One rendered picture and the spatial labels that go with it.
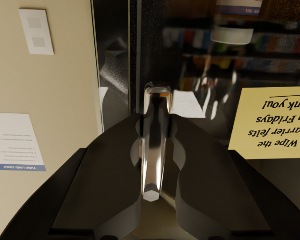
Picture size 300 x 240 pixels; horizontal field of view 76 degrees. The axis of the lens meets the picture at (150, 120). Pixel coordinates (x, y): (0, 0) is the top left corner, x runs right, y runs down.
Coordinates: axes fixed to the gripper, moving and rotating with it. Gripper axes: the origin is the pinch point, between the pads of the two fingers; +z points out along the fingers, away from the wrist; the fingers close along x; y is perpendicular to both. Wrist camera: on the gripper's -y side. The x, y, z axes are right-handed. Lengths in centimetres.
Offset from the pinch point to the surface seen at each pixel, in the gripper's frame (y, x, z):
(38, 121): 30, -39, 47
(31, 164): 50, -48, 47
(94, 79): -0.9, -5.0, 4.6
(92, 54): -3.0, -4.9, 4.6
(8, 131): 34, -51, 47
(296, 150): 5.6, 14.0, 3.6
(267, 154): 6.1, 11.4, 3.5
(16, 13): -4, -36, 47
